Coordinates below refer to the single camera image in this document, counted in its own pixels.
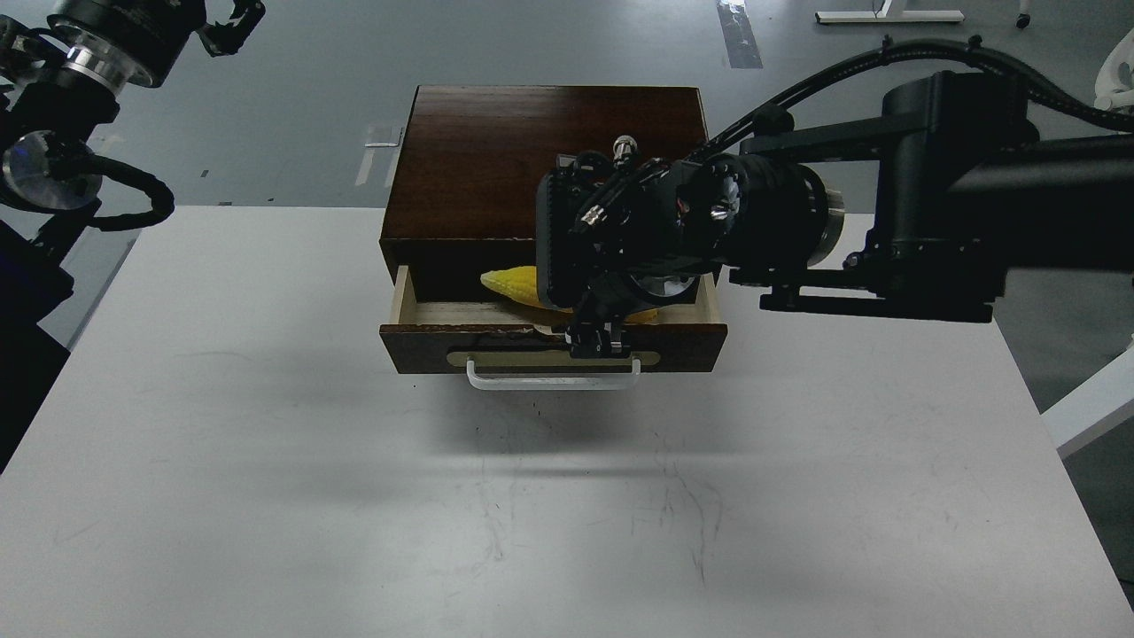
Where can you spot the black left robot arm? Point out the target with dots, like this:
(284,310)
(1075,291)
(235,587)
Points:
(60,82)

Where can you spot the dark wooden drawer cabinet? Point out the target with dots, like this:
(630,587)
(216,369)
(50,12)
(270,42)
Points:
(463,199)

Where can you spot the wooden drawer with white handle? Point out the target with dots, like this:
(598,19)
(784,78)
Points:
(500,344)

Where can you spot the white table leg base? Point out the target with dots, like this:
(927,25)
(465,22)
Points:
(891,12)

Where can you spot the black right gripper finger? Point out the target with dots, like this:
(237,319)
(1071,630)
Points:
(588,333)
(619,342)

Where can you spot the white floor tape piece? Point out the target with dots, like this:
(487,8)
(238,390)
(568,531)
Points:
(379,139)

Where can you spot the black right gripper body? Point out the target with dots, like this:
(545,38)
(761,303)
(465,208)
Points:
(624,233)

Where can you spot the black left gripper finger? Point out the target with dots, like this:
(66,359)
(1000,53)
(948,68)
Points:
(227,38)

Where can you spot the yellow corn cob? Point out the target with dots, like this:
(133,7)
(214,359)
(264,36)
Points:
(518,286)

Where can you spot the grey floor tape strip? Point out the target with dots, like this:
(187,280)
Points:
(742,51)

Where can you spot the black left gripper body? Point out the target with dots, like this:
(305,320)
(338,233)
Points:
(151,33)

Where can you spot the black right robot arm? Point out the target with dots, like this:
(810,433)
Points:
(906,182)

